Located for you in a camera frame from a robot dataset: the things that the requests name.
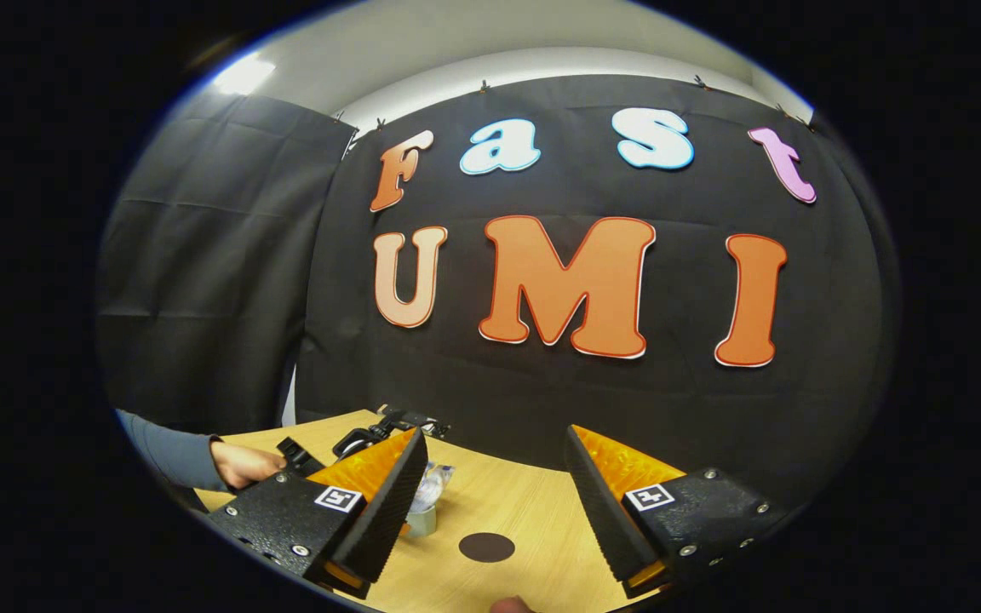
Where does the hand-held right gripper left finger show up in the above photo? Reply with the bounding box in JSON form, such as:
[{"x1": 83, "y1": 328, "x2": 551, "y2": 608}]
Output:
[{"x1": 205, "y1": 426, "x2": 428, "y2": 599}]

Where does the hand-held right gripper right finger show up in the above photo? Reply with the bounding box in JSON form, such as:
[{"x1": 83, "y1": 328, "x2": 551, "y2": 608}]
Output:
[{"x1": 565, "y1": 424, "x2": 791, "y2": 598}]

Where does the clear cup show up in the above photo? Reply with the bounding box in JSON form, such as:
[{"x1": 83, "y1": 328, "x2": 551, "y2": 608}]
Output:
[{"x1": 405, "y1": 462, "x2": 456, "y2": 538}]

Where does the dark brown round coaster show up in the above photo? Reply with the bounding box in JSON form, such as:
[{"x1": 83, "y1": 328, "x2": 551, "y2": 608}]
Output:
[{"x1": 458, "y1": 532, "x2": 516, "y2": 564}]

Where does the wooden desktop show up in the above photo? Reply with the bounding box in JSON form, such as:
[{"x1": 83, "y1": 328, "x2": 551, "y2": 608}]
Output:
[{"x1": 192, "y1": 409, "x2": 670, "y2": 613}]

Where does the black backdrop cloth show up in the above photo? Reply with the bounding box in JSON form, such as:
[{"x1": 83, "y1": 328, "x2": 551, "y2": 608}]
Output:
[{"x1": 97, "y1": 75, "x2": 900, "y2": 512}]

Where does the ceiling light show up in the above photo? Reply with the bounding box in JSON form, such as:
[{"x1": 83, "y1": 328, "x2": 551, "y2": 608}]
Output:
[{"x1": 211, "y1": 53, "x2": 277, "y2": 96}]

